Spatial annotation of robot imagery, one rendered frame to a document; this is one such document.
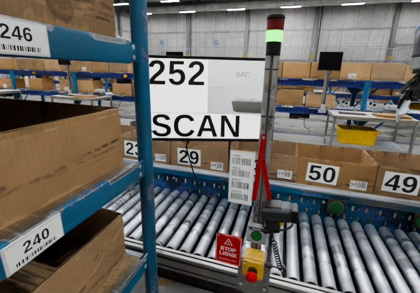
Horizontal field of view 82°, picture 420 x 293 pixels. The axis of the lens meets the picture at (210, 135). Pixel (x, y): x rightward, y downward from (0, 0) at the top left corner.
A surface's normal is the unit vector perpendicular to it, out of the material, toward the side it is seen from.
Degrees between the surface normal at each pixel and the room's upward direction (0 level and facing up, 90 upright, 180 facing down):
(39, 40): 90
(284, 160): 90
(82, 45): 90
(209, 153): 90
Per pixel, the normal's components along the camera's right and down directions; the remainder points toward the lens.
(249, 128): 0.05, 0.19
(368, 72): -0.28, 0.24
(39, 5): 0.96, 0.12
